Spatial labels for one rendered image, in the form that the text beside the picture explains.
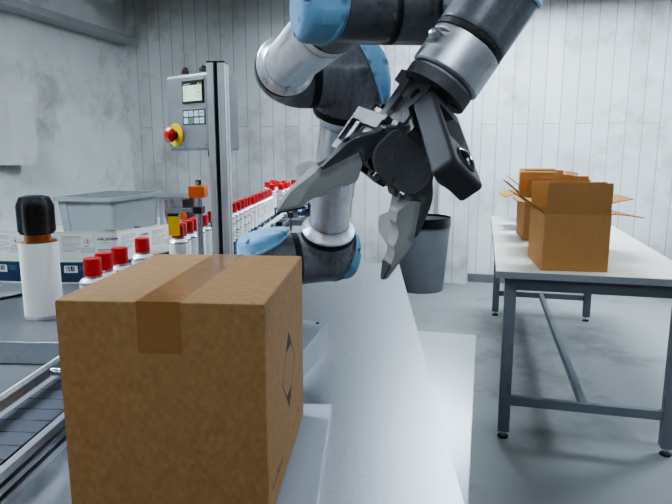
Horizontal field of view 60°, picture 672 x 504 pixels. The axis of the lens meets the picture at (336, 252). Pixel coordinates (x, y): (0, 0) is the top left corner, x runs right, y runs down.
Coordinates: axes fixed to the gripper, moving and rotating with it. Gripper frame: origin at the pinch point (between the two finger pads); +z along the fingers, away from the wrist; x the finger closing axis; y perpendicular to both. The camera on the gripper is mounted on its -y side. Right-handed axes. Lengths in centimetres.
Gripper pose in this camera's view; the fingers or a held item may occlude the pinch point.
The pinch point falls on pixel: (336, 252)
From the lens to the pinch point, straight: 58.7
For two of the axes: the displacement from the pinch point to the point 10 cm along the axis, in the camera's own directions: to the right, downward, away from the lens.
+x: -7.0, -4.5, -5.5
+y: -4.2, -3.6, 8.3
